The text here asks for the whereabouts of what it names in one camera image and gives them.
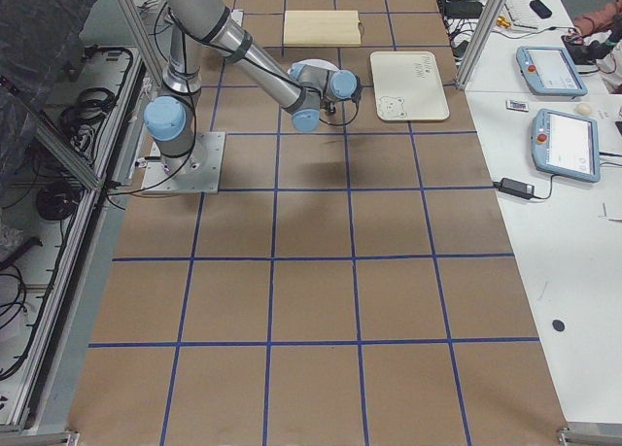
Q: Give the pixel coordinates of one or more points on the black gripper arm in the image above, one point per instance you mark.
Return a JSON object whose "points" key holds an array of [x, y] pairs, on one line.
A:
{"points": [[331, 109]]}

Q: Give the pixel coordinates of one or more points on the white round plate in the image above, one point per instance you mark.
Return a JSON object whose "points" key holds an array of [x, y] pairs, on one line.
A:
{"points": [[318, 63]]}

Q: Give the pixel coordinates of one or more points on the metal base plate arm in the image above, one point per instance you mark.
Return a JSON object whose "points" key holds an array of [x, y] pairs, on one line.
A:
{"points": [[201, 173]]}

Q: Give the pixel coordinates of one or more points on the cream bear tray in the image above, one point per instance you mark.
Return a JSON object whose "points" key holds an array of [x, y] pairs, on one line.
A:
{"points": [[407, 86]]}

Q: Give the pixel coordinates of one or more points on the bamboo cutting board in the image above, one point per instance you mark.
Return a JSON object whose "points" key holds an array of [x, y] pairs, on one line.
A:
{"points": [[321, 29]]}

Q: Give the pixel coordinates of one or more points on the black power adapter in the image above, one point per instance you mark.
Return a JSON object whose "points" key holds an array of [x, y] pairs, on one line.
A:
{"points": [[515, 188]]}

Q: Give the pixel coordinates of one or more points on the grey teach pendant far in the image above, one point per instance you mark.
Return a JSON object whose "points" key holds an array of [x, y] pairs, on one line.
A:
{"points": [[549, 72]]}

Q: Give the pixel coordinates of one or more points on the grey teach pendant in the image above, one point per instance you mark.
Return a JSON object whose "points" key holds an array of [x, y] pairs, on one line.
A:
{"points": [[566, 145], [549, 72]]}

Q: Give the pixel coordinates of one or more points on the grey teach pendant near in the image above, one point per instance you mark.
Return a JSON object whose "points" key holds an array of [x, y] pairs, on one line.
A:
{"points": [[566, 145]]}

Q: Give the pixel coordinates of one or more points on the aluminium frame post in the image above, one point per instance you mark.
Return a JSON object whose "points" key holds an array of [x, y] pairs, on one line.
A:
{"points": [[478, 41]]}

